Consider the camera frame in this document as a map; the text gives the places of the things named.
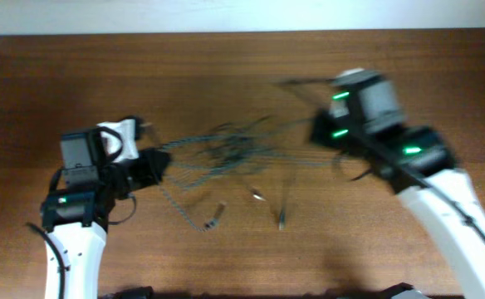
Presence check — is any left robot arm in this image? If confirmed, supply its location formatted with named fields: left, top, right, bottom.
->
left=40, top=126, right=171, bottom=298

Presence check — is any camera cable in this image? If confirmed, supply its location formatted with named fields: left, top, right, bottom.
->
left=25, top=222, right=68, bottom=299
left=275, top=76, right=485, bottom=279

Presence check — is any left camera cable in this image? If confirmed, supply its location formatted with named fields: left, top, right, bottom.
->
left=25, top=222, right=68, bottom=299

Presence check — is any right camera cable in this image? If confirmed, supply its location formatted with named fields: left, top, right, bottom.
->
left=275, top=76, right=485, bottom=279

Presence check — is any braided black white cable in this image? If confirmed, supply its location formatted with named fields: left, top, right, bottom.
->
left=154, top=120, right=335, bottom=233

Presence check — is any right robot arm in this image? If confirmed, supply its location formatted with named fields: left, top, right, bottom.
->
left=310, top=68, right=485, bottom=298

